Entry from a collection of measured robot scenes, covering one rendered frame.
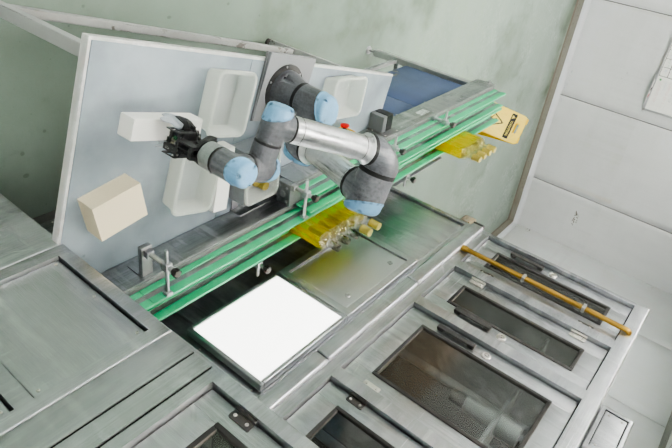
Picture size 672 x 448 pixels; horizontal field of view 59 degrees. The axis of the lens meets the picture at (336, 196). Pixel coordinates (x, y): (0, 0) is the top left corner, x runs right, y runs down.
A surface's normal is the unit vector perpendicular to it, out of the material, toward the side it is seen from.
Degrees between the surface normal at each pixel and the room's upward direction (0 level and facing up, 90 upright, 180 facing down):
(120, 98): 0
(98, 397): 90
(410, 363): 90
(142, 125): 1
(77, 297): 90
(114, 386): 90
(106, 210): 0
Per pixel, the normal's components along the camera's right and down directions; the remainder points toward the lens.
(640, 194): -0.62, 0.34
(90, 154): 0.77, 0.40
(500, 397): 0.11, -0.85
